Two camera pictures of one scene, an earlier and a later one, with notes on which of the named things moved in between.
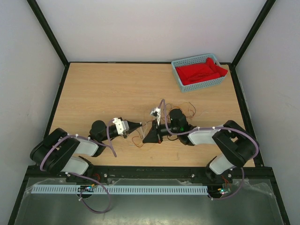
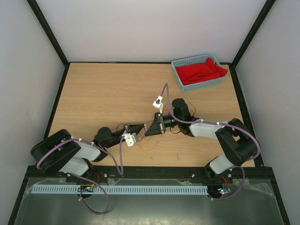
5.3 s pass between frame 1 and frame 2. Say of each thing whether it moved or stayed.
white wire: moved
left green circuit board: stayed
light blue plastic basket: stayed
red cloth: stayed
